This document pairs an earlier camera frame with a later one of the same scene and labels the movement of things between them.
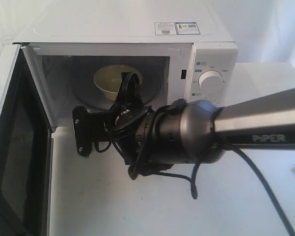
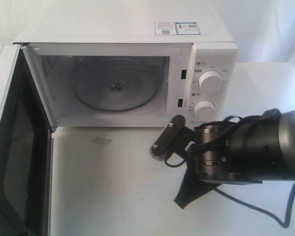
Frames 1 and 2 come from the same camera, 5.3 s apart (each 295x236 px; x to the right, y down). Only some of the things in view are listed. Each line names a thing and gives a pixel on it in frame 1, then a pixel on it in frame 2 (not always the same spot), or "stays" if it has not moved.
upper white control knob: [211, 81] stays
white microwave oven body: [77, 52] stays
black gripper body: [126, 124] to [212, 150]
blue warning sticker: [176, 28] stays
